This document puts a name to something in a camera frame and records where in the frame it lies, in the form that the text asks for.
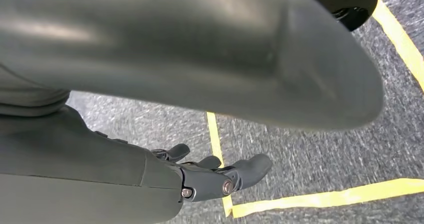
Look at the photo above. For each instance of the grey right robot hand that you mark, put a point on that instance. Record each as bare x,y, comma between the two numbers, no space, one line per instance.
82,182

